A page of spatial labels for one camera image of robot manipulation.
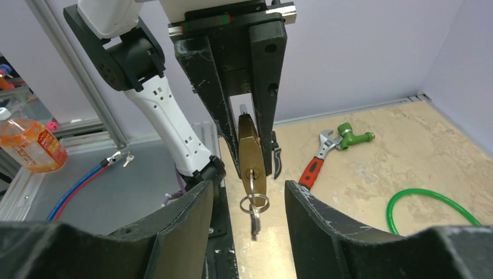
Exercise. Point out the red adjustable wrench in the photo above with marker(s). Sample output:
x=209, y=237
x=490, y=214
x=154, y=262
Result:
x=312, y=170

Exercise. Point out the large brass padlock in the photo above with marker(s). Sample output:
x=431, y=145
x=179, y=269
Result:
x=252, y=165

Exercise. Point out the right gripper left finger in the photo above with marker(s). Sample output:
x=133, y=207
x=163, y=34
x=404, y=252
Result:
x=169, y=243

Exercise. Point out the black pliers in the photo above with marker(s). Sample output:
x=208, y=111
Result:
x=276, y=155

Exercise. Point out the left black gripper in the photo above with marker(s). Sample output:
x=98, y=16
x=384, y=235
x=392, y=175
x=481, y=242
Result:
x=234, y=49

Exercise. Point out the green hose nozzle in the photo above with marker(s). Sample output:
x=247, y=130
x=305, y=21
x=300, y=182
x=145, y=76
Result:
x=345, y=131

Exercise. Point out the black headed key bunch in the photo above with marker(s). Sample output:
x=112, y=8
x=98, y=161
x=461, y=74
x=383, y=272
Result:
x=254, y=211

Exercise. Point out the green cable lock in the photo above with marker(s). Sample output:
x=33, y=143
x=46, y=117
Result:
x=425, y=207

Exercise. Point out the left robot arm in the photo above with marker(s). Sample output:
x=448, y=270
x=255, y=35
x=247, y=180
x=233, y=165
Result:
x=129, y=58

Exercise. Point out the orange plastic bottle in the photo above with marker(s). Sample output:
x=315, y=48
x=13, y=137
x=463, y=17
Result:
x=30, y=143

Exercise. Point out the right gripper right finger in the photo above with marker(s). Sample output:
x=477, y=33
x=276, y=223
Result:
x=327, y=243

